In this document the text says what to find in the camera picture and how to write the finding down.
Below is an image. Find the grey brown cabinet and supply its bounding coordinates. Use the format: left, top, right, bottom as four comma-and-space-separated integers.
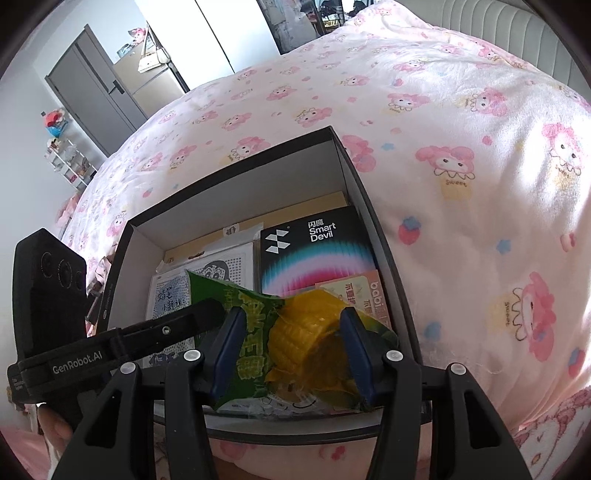
112, 46, 191, 118

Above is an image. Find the white wardrobe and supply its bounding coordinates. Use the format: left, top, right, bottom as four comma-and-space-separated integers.
136, 0, 280, 93

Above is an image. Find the person's left hand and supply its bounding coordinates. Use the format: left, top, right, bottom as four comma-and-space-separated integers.
37, 404, 75, 455

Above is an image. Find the pink plush pillow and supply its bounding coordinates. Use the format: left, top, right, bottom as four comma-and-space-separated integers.
55, 194, 83, 229

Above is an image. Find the white pink cat-print cloth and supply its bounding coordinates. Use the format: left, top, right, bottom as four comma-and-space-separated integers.
510, 385, 591, 480

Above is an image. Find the dark mirror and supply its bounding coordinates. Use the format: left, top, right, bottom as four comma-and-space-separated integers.
256, 0, 345, 54

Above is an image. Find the grey door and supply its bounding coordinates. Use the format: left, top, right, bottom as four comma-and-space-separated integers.
45, 25, 148, 158

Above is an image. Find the grey padded headboard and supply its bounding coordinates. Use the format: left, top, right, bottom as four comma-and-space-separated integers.
434, 0, 583, 88

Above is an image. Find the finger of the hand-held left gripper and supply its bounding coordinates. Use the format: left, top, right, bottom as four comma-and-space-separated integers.
113, 298, 225, 363

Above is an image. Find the black cardboard box container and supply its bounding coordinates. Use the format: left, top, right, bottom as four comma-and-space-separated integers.
102, 126, 432, 446

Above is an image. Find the pink cartoon printed blanket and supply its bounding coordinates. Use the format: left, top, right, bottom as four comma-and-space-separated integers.
55, 0, 591, 480

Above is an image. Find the black product box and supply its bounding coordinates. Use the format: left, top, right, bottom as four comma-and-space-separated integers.
260, 205, 380, 301

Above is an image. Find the cartoon dotted craft pack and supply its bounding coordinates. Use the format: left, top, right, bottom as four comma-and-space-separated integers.
159, 241, 256, 296
145, 269, 199, 370

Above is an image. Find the pink orange packet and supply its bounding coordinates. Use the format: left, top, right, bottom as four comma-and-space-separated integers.
314, 270, 393, 333

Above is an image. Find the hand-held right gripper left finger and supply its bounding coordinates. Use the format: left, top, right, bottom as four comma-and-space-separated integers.
51, 307, 247, 480

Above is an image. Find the white bag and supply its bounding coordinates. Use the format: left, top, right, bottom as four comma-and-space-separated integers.
137, 46, 170, 73

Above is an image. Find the red pink plush toy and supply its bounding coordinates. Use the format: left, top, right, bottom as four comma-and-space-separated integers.
41, 107, 71, 137

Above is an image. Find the green yellow corn packet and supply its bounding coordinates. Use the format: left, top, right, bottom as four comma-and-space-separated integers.
185, 269, 400, 414

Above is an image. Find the white storage shelf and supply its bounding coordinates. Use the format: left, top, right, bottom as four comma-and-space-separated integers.
46, 136, 100, 188

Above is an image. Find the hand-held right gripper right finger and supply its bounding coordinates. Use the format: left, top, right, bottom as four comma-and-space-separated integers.
339, 305, 534, 480

